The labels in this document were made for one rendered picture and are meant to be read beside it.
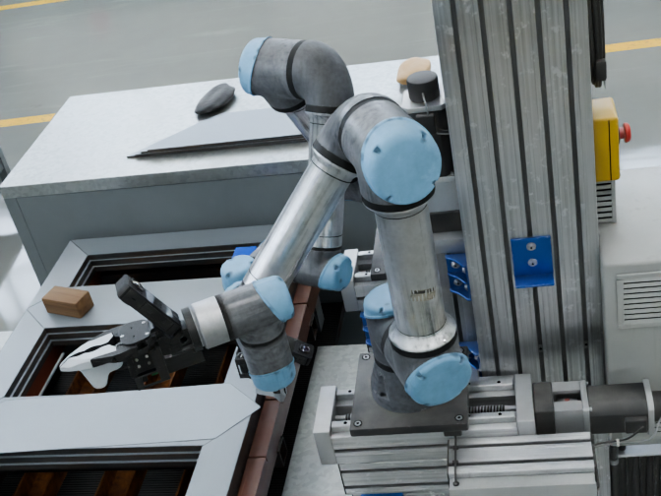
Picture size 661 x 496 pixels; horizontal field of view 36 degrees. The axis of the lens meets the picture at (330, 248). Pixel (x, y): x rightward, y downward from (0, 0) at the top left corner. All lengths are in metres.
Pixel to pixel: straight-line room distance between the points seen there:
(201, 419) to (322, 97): 0.80
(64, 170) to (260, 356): 1.62
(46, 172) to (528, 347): 1.65
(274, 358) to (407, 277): 0.25
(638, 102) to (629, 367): 3.18
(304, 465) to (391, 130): 1.12
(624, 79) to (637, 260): 3.51
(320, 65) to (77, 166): 1.34
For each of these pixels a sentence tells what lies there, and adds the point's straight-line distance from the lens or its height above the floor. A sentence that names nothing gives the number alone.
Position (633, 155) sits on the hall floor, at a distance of 4.72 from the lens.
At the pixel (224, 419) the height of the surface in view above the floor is 0.87.
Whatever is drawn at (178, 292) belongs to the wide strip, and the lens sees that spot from 2.73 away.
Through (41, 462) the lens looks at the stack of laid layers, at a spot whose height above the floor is 0.83.
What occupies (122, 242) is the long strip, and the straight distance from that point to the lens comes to 3.04.
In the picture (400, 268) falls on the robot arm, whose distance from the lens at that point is 1.61.
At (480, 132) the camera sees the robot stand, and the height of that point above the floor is 1.51.
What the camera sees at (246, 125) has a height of 1.07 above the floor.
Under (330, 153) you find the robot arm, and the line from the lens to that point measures 1.63.
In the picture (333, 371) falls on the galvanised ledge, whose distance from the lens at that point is 2.62.
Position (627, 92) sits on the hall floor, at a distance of 5.27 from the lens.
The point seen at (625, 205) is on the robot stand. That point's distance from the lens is 2.09.
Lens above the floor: 2.36
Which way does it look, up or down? 33 degrees down
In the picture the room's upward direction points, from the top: 13 degrees counter-clockwise
